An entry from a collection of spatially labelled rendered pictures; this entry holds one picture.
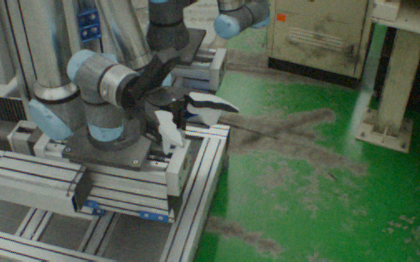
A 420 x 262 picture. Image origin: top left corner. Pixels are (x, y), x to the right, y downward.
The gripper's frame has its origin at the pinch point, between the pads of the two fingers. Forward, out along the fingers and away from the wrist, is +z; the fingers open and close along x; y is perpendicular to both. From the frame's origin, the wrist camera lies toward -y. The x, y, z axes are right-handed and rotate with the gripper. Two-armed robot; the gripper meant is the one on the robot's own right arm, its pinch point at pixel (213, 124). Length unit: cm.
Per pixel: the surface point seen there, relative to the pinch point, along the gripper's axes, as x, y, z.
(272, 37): -169, 63, -85
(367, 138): -151, 85, -13
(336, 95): -174, 83, -43
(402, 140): -161, 84, 2
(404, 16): -118, 10, -4
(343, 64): -180, 67, -45
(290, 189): -100, 94, -26
